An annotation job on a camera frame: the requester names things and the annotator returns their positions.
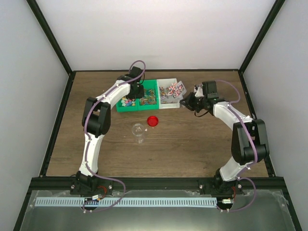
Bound black enclosure frame post left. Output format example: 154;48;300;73
26;0;73;75

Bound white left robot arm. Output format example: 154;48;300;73
76;66;145;194

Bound black enclosure frame post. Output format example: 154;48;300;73
239;0;285;74
26;0;73;75

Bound green bin with square lollipops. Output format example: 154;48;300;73
137;79;159;111

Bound black enclosure frame post right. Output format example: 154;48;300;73
239;0;285;74

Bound green bin with star candies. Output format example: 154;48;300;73
116;97;138;112

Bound clear plastic dome lid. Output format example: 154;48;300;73
132;123;145;137

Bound red round lid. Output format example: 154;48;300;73
147;116;159;127

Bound clear plastic jar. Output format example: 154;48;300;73
135;135;145;144

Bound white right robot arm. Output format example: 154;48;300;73
180;81;270;194

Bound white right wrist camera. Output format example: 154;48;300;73
194;84;204;98

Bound white bin with swirl lollipops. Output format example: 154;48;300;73
156;78;180;109

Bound light blue slotted cable duct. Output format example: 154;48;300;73
35;197;217;208

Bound lilac slotted plastic scoop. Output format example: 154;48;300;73
167;81;187;101

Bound black front mounting rail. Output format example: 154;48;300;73
28;177;284;195

